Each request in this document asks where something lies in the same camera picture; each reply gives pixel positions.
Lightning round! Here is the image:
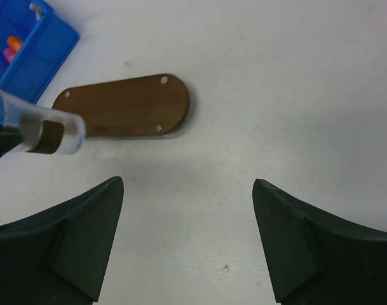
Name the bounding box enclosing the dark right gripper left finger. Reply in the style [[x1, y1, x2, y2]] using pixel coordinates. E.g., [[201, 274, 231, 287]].
[[0, 177, 124, 304]]

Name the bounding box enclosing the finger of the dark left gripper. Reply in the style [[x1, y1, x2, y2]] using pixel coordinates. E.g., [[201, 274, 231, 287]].
[[0, 125, 24, 158]]

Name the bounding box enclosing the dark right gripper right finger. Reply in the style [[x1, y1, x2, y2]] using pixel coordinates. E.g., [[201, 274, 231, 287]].
[[252, 179, 387, 304]]

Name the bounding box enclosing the clear glass cup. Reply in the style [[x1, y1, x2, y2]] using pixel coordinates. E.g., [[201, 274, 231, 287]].
[[0, 90, 86, 154]]

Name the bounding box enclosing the pink toothpaste tube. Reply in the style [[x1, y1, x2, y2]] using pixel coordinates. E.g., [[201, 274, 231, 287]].
[[0, 47, 17, 82]]

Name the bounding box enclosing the orange toothpaste tube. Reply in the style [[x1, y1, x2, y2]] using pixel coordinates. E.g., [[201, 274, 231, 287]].
[[7, 36, 23, 53]]

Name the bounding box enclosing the brown wooden oval tray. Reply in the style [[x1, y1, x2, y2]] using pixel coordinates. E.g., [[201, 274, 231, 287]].
[[53, 74, 190, 138]]

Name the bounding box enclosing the blue plastic divided bin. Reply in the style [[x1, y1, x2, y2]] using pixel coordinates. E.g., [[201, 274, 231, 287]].
[[0, 0, 79, 104]]

